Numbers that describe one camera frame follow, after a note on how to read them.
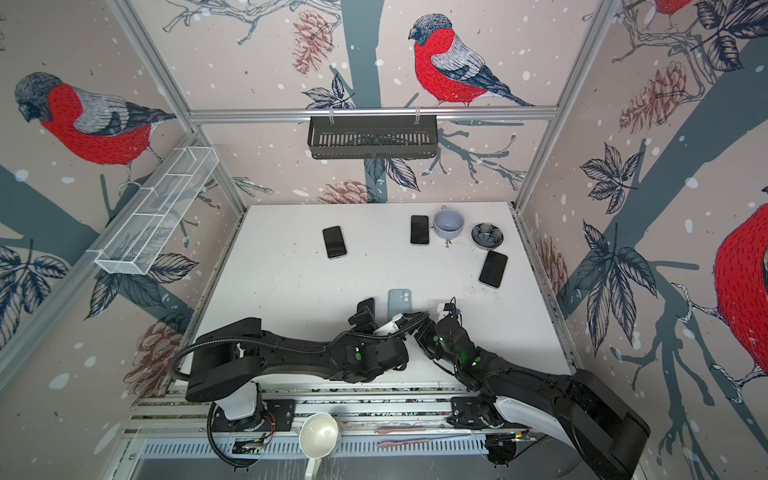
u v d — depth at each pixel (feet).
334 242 3.70
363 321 2.47
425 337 2.43
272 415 2.39
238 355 1.71
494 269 3.33
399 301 3.12
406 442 2.29
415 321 2.08
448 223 3.66
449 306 2.67
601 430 1.36
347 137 3.50
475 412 2.39
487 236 3.55
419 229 3.73
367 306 3.03
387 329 2.41
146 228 2.44
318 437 2.29
